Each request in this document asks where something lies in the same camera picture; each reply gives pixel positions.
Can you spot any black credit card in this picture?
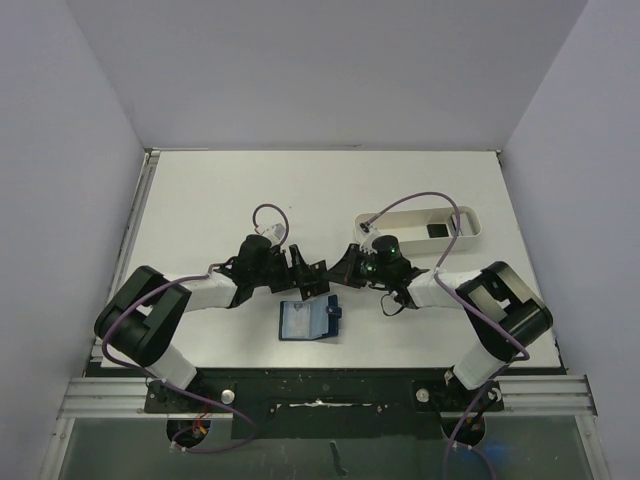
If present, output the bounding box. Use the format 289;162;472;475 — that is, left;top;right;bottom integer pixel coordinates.
293;260;330;301

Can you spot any aluminium rail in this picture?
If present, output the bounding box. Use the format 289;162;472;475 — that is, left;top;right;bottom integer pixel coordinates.
92;149;161;361
498;375;598;416

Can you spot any white oblong tray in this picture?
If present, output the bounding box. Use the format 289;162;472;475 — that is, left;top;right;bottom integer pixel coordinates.
354;207;455;257

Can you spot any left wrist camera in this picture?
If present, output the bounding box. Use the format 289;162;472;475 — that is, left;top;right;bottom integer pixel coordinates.
255;223;287;245

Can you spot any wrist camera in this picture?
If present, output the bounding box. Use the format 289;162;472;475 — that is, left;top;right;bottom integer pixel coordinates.
356;222;380;239
255;223;287;245

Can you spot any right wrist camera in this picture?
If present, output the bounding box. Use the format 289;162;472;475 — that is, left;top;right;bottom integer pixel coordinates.
356;222;380;239

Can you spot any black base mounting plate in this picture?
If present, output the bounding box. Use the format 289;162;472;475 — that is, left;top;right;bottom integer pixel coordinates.
144;368;504;440

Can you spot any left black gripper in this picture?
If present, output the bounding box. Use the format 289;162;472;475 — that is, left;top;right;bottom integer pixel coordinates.
251;245;317;293

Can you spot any black cable loop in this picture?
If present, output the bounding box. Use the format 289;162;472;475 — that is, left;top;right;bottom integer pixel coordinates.
379;292;411;317

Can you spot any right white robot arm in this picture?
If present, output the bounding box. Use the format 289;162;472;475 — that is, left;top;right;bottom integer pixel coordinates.
324;235;553;409

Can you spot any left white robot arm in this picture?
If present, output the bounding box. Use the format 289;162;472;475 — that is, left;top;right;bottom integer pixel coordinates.
94;234;326;411

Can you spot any aluminium rail left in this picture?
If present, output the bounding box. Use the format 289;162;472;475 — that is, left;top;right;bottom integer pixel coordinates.
92;149;161;361

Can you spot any blue card holder wallet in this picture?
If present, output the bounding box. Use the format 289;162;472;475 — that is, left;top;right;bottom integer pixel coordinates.
278;295;343;341

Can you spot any aluminium rail right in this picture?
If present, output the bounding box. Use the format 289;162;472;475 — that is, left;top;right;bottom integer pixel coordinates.
498;375;598;416

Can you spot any black card in tray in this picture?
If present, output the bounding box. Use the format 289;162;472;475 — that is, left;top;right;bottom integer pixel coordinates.
426;223;450;238

